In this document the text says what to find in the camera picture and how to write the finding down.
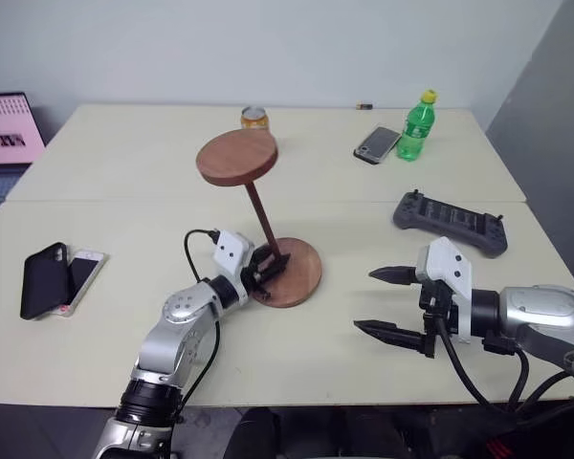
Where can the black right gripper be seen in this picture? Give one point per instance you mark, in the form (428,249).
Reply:
(435,306)

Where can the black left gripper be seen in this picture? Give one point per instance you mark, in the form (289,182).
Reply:
(256,275)

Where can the wooden pole with round disc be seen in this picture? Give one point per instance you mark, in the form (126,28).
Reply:
(236,158)

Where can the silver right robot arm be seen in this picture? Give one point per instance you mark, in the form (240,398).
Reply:
(536,306)

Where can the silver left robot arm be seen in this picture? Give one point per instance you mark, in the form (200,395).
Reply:
(177,330)

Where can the round wooden base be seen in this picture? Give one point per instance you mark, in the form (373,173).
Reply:
(301,272)

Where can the grey handheld game controller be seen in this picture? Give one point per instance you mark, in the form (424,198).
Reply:
(452,221)

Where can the orange drink can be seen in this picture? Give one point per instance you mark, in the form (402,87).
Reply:
(254,120)

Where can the black smartphone with silver screen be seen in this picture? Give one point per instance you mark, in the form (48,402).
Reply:
(377,143)

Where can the green plastic bottle yellow cap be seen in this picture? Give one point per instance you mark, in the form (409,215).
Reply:
(413,131)

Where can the dark rounded shape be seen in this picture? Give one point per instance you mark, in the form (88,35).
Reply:
(253,432)

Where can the small dark battery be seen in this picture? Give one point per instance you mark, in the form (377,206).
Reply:
(364,105)

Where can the white gold smartphone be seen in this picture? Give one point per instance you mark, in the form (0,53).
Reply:
(83,275)

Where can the dark shape with red stripes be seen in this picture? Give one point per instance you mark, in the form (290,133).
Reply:
(540,430)

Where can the black phone case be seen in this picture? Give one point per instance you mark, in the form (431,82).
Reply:
(43,282)

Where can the pink display screen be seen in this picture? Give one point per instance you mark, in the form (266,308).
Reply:
(7,126)

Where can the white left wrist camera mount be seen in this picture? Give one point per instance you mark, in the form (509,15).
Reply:
(229,251)

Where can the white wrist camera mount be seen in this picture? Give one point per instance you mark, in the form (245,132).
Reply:
(447,268)
(229,251)

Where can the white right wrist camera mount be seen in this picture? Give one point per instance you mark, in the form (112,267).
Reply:
(447,268)

